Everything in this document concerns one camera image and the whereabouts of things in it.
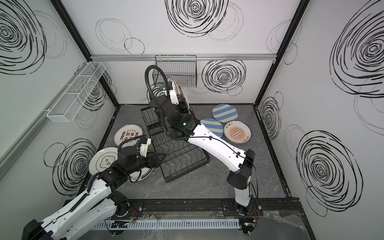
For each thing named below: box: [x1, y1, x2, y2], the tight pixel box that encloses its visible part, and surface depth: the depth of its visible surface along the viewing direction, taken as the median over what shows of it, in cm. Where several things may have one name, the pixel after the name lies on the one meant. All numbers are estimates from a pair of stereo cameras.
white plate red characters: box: [113, 124, 143, 148], surface depth 104 cm
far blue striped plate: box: [212, 104, 239, 123], surface depth 117 cm
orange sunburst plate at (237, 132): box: [223, 120, 252, 145], surface depth 107 cm
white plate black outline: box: [88, 146, 119, 175], surface depth 91 cm
